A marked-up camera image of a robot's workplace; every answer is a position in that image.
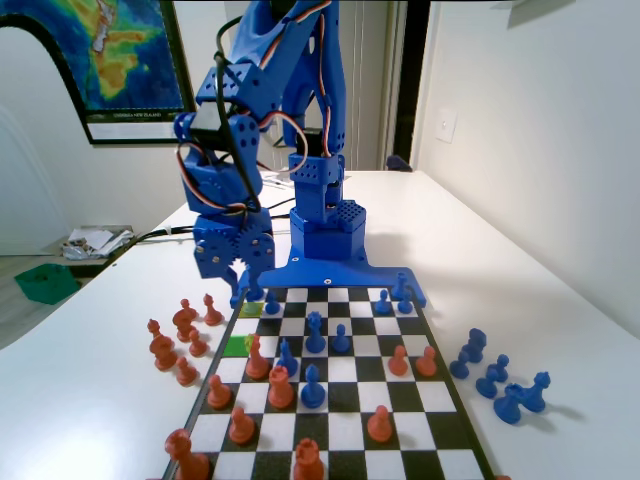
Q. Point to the white light switch plate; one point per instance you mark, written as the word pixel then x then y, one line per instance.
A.
pixel 445 125

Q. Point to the orange rook chess piece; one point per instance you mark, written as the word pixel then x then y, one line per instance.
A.
pixel 280 392
pixel 307 462

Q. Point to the framed map poster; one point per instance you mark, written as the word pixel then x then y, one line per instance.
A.
pixel 125 50

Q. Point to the blue geared gripper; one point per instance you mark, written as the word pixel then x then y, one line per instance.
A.
pixel 231 246

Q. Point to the blue pawn chess piece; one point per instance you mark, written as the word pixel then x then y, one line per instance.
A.
pixel 486 386
pixel 459 367
pixel 340 342
pixel 405 305
pixel 271 305
pixel 498 369
pixel 382 305

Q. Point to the pile of papers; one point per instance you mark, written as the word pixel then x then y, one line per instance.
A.
pixel 95 240

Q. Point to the blue king chess piece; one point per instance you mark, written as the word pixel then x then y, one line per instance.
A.
pixel 256 286

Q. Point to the orange pawn chess piece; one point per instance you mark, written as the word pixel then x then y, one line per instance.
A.
pixel 186 374
pixel 426 364
pixel 196 345
pixel 380 427
pixel 218 396
pixel 398 364
pixel 241 429

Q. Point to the blue bishop chess piece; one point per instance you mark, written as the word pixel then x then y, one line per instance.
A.
pixel 288 362
pixel 312 387

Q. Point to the blue arm base plate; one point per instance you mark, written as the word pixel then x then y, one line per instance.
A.
pixel 340 275

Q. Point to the black and white chessboard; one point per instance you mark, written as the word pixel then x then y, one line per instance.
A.
pixel 350 400

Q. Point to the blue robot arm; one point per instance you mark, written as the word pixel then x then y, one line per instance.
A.
pixel 330 75

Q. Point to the green plastic box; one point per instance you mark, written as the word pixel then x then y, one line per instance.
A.
pixel 47 285

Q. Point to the orange knight chess piece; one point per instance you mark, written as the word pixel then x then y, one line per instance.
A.
pixel 163 354

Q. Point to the white papers with pens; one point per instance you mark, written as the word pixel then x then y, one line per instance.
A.
pixel 277 179

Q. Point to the blue queen chess piece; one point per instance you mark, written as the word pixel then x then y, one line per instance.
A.
pixel 314 337

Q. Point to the blue crowned chess piece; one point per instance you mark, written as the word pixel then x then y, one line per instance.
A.
pixel 537 395

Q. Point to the dark blue rounded object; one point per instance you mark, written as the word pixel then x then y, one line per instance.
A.
pixel 399 164

